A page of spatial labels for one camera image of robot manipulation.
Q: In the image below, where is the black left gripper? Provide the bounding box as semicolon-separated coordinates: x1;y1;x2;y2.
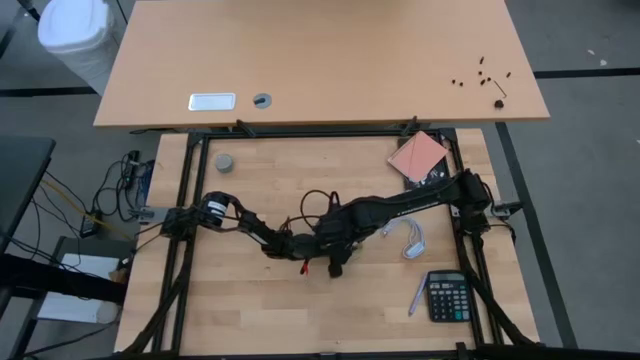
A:
279;232;347;279

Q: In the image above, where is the lilac pen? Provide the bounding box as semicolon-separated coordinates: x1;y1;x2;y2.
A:
407;273;429;318

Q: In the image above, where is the pink notebook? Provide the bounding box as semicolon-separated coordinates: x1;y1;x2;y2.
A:
386;130;450;184

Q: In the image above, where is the black booklet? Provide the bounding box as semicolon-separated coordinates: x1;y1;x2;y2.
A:
403;149;450;192

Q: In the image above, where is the black calculator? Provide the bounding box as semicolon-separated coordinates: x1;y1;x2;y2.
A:
425;269;474;324

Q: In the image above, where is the light wood desk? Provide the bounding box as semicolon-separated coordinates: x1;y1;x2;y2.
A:
93;0;551;129

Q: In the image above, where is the silver rectangular desk plate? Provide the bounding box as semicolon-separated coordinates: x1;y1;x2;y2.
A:
187;92;237;112

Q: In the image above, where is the black power strip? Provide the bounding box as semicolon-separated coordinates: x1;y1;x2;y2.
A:
122;149;142;190

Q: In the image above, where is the black power adapter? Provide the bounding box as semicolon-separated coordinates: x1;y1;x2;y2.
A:
79;212;103;239

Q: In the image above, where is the white paper sheet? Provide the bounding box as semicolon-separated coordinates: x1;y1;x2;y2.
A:
37;252;121;324

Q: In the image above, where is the black metal beam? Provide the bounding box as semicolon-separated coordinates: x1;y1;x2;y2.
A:
0;252;126;305

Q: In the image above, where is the black side table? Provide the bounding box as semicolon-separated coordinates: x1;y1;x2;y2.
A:
0;135;56;254

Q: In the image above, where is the white trash bin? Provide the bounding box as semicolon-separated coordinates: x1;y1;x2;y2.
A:
37;0;121;96

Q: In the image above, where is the black looped cable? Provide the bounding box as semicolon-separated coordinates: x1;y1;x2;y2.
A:
299;188;341;236

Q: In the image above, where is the white power cord with switch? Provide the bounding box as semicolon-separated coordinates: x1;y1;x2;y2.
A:
381;215;428;260

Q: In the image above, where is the black aluminium frame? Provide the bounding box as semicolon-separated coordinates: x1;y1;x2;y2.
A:
119;127;640;360

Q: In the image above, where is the black sleeved cable bundle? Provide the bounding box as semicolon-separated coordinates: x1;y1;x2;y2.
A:
119;238;194;357
457;234;541;347

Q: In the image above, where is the black floor cable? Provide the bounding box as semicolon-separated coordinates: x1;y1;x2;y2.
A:
92;152;156;224

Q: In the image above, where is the yellow floor cable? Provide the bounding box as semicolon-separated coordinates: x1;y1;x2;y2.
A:
39;177;134;242

